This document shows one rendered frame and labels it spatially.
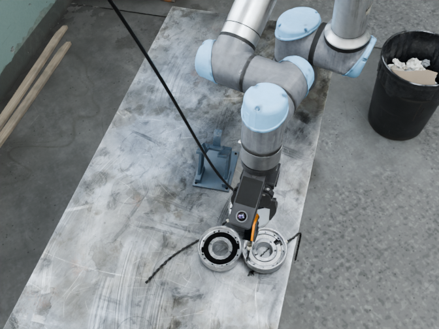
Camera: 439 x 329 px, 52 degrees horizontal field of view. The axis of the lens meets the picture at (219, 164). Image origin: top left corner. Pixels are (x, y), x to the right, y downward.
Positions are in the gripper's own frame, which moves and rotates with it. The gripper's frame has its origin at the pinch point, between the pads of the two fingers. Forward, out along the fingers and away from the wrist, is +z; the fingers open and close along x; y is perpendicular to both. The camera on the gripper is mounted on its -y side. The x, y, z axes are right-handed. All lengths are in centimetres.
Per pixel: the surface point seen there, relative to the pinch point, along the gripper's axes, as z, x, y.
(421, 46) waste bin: 39, -44, 140
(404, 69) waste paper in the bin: 45, -39, 129
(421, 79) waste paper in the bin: 42, -46, 121
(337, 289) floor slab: 88, -30, 36
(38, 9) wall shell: 59, 166, 144
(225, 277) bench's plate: 13.9, 3.9, -7.3
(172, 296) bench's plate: 15.2, 14.3, -15.1
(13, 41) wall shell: 62, 165, 115
